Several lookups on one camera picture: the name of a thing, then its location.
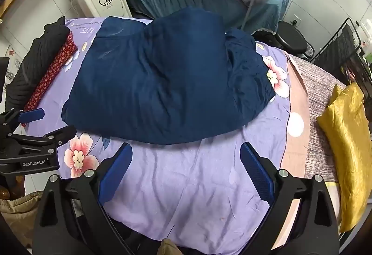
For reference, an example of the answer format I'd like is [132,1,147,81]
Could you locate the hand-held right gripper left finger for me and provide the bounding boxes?
[32,142,133,255]

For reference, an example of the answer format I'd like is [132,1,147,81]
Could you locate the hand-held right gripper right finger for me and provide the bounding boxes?
[239,141,340,255]

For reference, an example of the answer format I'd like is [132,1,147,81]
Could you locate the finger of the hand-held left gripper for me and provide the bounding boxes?
[17,108,46,128]
[7,124,78,156]

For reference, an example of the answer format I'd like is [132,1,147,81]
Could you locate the navy blue jacket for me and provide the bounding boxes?
[62,8,276,145]

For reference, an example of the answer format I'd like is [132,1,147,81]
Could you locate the beige bag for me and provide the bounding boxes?
[0,191,44,247]

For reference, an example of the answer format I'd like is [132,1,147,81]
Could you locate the red patterned cloth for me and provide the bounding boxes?
[21,32,80,128]

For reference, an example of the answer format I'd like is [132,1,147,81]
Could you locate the black ribbed garment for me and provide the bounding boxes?
[5,16,70,113]

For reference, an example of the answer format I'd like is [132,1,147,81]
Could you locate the purple floral bedsheet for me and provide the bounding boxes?
[25,17,309,255]

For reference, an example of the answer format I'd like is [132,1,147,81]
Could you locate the pink dotted sheet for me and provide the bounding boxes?
[273,51,340,255]

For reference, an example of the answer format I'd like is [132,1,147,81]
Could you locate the black round stool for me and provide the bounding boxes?
[275,21,314,60]

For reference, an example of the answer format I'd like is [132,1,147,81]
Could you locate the black metal rack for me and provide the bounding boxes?
[315,18,372,87]

